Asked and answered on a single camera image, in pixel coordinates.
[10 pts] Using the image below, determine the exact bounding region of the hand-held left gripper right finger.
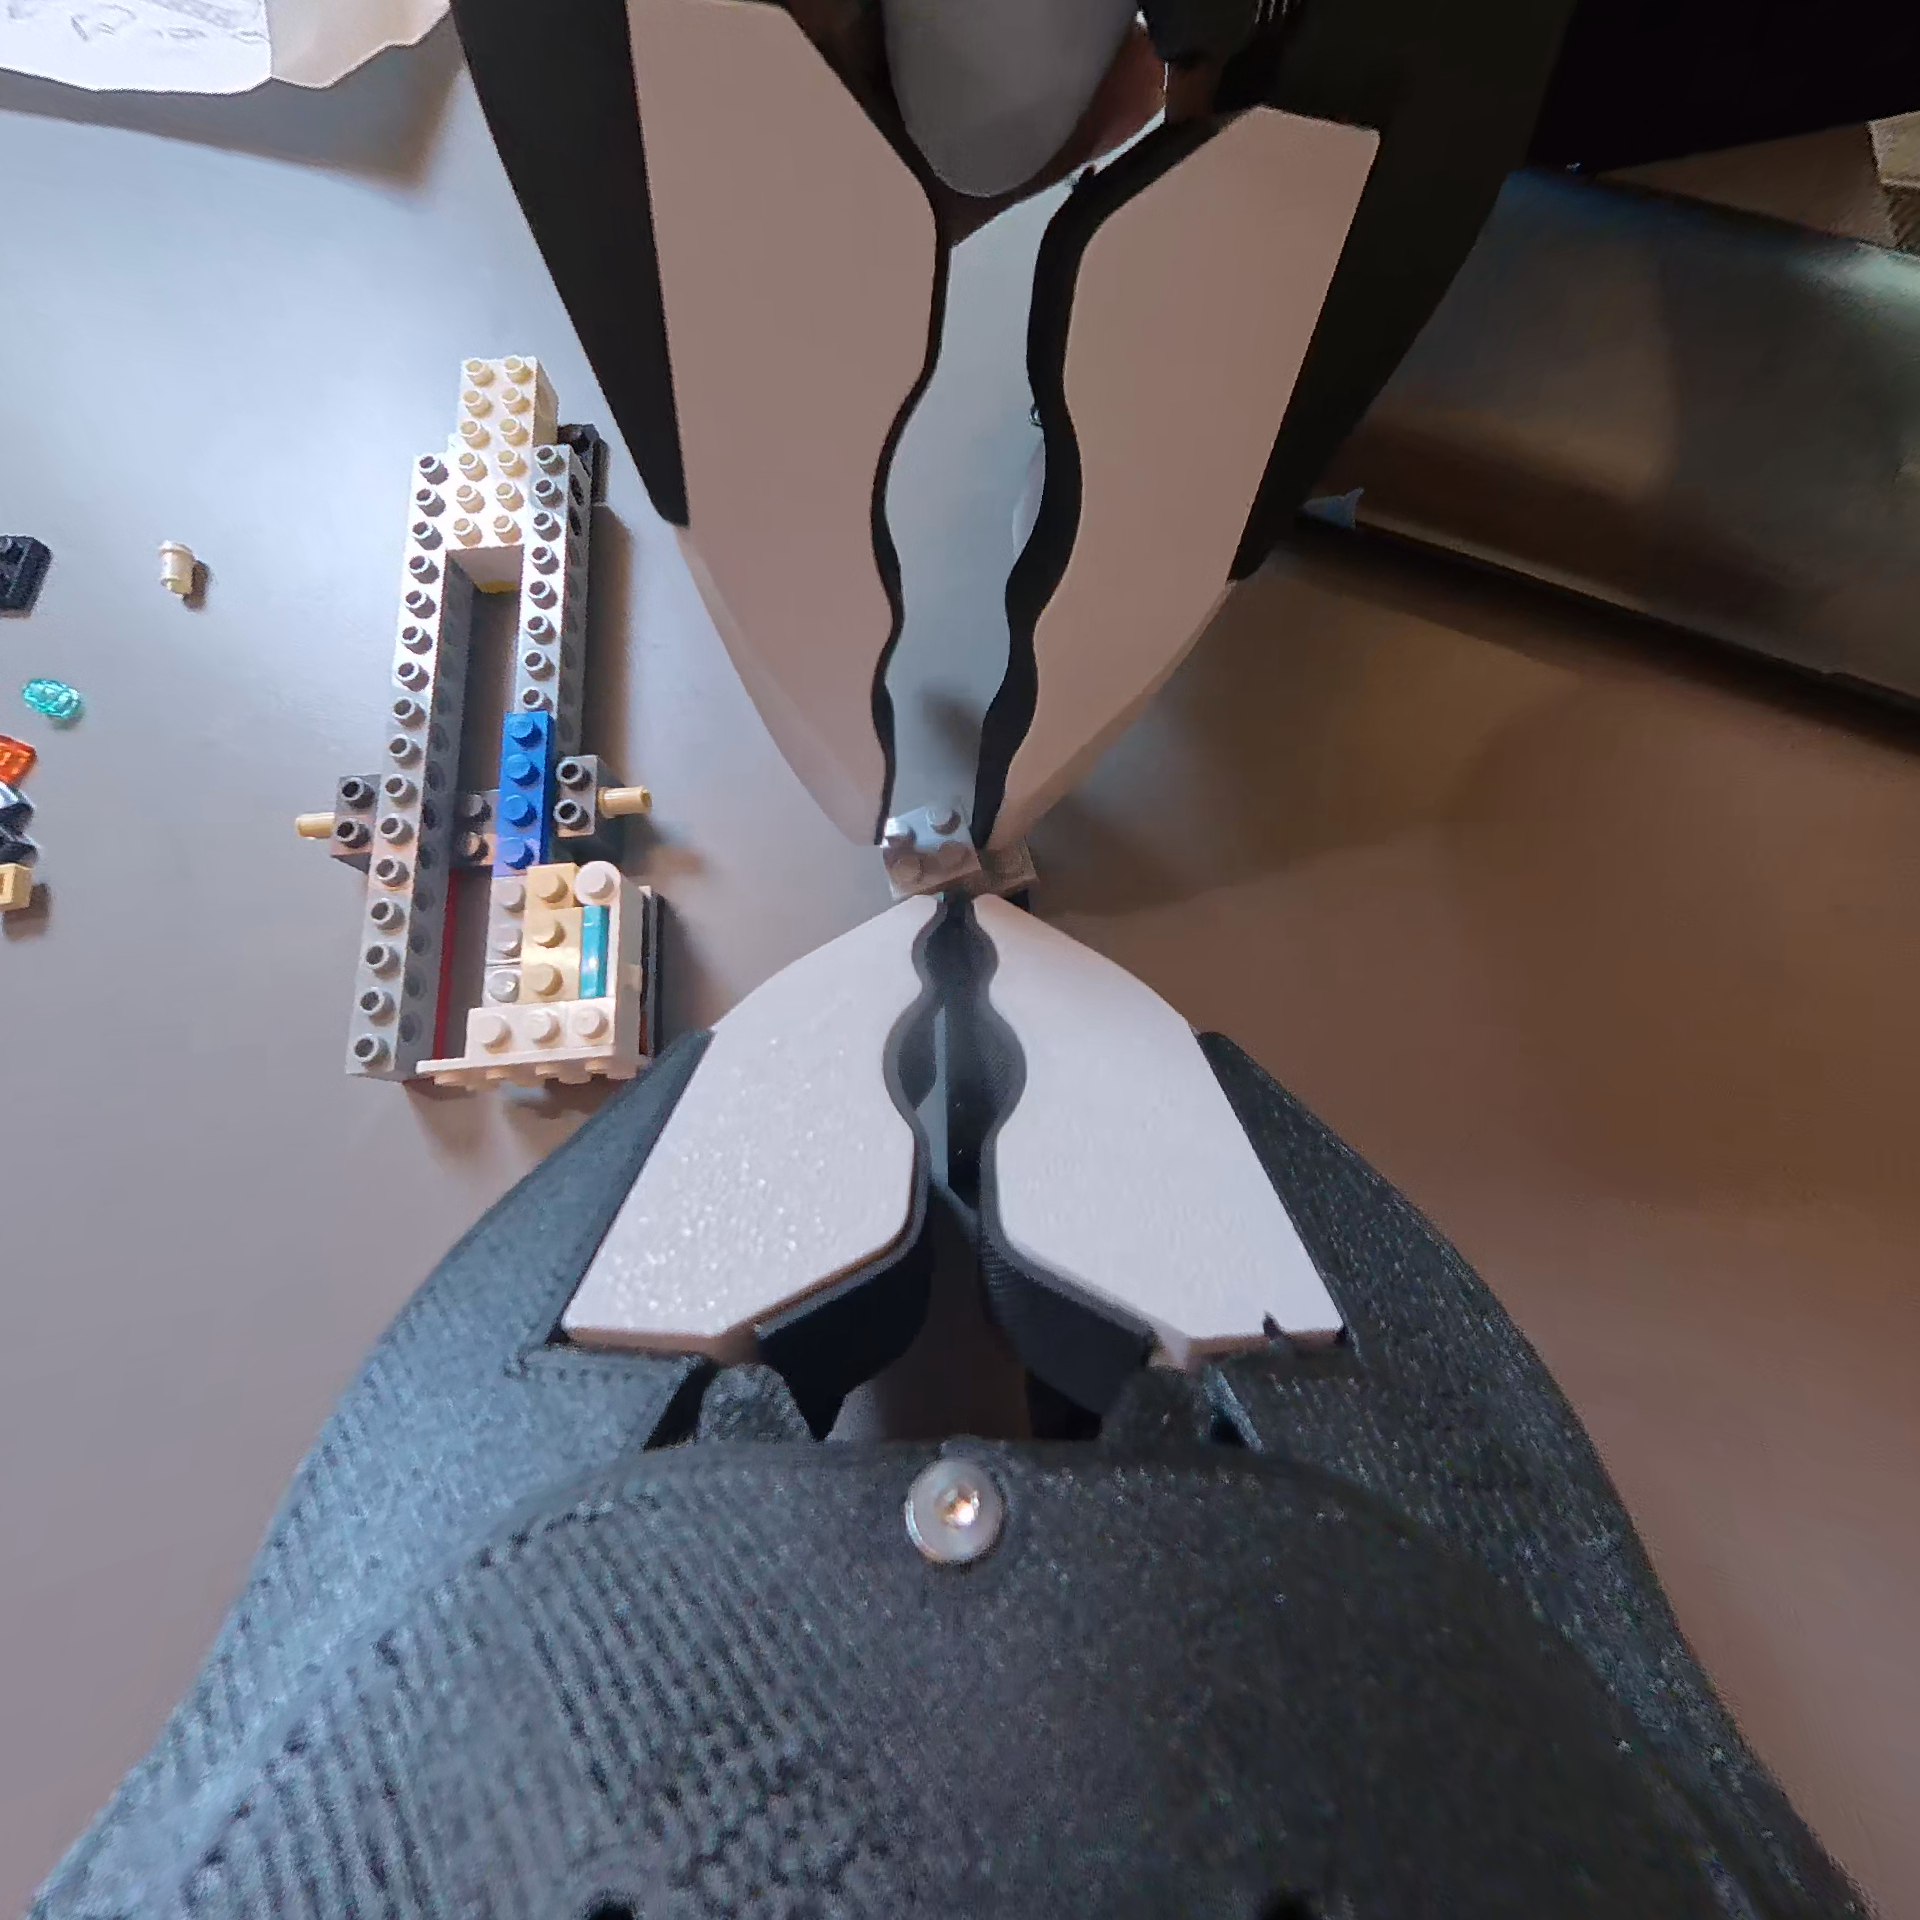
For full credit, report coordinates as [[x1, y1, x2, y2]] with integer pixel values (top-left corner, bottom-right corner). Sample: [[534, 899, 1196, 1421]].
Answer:
[[972, 897, 1346, 1432]]

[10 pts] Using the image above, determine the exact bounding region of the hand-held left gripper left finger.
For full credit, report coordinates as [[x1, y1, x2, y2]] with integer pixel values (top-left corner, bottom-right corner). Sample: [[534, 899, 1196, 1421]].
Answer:
[[564, 897, 947, 1439]]

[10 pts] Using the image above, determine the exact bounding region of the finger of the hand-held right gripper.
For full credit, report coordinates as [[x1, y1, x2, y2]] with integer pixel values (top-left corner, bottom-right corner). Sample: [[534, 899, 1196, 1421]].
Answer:
[[978, 109, 1384, 845], [620, 0, 962, 845]]

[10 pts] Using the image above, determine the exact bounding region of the grey lego bracket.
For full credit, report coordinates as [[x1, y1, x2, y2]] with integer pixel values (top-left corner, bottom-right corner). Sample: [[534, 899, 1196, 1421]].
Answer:
[[877, 802, 1037, 903]]

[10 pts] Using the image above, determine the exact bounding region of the grey lego vehicle chassis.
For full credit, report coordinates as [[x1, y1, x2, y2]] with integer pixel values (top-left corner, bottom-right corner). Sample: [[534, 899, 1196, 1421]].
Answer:
[[296, 353, 662, 1095]]

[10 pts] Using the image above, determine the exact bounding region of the pile of small lego pieces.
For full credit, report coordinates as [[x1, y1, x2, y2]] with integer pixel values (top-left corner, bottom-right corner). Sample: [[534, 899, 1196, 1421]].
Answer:
[[0, 533, 90, 917]]

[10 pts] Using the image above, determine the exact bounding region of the dark bag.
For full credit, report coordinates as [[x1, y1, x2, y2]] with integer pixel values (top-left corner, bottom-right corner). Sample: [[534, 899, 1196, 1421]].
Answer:
[[1303, 157, 1920, 706]]

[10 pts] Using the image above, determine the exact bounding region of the white printed paper bag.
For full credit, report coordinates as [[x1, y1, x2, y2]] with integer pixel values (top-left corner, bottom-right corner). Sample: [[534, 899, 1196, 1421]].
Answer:
[[0, 0, 460, 98]]

